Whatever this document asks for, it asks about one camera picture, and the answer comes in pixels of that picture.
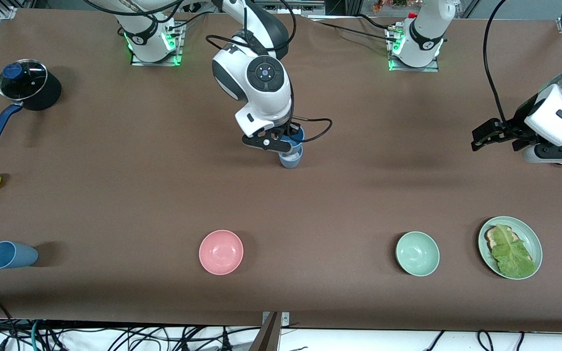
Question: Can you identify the blue cup with white inside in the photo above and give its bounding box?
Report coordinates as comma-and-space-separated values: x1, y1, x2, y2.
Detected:
279, 146, 304, 169

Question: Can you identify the pale green plate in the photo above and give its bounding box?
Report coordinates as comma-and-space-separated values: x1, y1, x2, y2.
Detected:
478, 216, 543, 280

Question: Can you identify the brown table cover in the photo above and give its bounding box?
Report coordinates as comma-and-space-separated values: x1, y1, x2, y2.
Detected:
0, 9, 562, 333

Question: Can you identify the toasted bread slice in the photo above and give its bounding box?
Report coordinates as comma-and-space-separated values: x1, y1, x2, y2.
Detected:
485, 225, 531, 264

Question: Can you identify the green lettuce leaf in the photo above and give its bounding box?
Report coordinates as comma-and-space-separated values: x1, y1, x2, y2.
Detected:
491, 224, 538, 278

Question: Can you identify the grey metal equipment box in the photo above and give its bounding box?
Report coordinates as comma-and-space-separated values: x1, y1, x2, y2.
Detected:
253, 0, 326, 15

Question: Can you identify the pink bowl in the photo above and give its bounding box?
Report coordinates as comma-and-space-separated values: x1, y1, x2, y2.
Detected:
199, 230, 244, 276

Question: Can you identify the pale green bowl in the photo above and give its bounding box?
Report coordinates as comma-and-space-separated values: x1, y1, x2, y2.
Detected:
395, 231, 441, 277

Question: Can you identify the glass lid with blue knob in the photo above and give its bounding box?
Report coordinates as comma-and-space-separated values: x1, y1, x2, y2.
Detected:
0, 59, 49, 101

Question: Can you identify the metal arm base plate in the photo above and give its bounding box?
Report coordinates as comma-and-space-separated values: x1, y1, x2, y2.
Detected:
387, 24, 441, 73
131, 19, 184, 66

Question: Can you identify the small metal table bracket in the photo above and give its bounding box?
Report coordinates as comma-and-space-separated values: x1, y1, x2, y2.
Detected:
261, 312, 290, 327

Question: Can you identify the brown wooden post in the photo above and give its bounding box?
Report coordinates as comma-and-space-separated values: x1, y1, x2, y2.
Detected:
248, 312, 282, 351

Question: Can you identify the black pot with blue handle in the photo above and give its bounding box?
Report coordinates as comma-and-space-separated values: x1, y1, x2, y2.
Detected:
0, 58, 62, 145

